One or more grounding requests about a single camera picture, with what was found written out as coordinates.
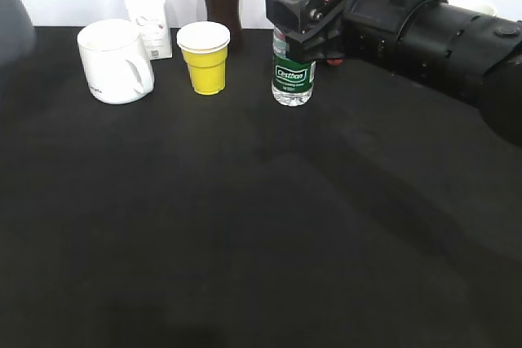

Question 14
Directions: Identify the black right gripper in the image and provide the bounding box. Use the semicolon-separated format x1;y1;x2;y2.
265;0;449;78

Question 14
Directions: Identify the grey ceramic mug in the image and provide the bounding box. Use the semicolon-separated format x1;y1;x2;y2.
1;0;36;82

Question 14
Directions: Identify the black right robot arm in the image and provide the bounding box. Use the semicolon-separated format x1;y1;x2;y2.
265;0;521;145

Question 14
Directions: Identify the red ceramic mug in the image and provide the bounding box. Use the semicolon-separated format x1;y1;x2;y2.
326;59;343;66

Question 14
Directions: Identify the black ceramic mug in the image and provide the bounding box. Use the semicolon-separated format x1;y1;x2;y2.
447;0;498;16

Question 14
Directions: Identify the white ceramic mug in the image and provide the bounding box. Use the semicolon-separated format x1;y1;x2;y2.
77;19;155;104

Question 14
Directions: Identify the clear water bottle green label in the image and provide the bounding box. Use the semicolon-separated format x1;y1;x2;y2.
272;28;316;107

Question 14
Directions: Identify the yellow plastic cup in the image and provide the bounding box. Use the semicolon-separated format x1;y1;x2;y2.
176;21;231;95

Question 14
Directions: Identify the white paper carton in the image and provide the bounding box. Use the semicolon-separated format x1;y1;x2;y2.
125;0;172;60

